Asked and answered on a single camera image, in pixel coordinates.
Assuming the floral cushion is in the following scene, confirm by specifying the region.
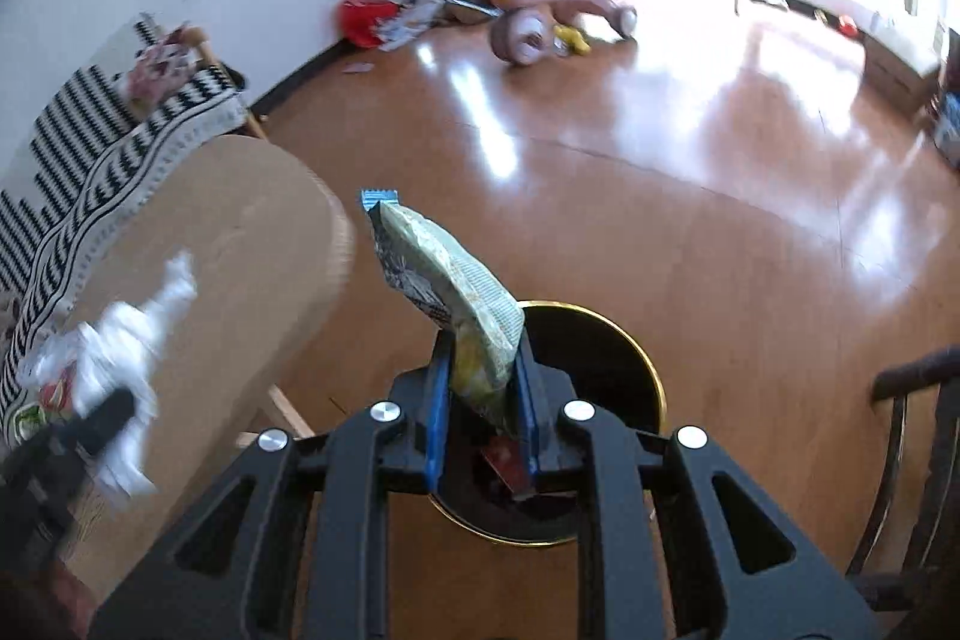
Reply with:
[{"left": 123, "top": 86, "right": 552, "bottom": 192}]
[{"left": 117, "top": 25, "right": 202, "bottom": 119}]

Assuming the black gold-rimmed trash bin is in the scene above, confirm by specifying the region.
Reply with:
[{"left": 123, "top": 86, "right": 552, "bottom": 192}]
[{"left": 431, "top": 301, "right": 665, "bottom": 548}]

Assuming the dark wooden chair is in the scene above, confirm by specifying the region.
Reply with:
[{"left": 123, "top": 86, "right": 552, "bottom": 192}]
[{"left": 842, "top": 345, "right": 960, "bottom": 640}]

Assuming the blue wrapper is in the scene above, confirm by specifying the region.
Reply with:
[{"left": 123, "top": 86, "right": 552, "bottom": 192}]
[{"left": 359, "top": 188, "right": 400, "bottom": 213}]

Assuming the red plastic bag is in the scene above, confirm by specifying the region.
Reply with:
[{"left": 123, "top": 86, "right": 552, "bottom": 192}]
[{"left": 335, "top": 0, "right": 400, "bottom": 49}]

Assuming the green snack bag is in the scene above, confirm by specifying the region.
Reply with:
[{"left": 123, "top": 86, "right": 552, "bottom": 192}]
[{"left": 366, "top": 203, "right": 524, "bottom": 429}]

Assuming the wooden sofa frame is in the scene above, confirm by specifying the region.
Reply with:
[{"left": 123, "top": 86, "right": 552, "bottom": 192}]
[{"left": 184, "top": 26, "right": 268, "bottom": 142}]

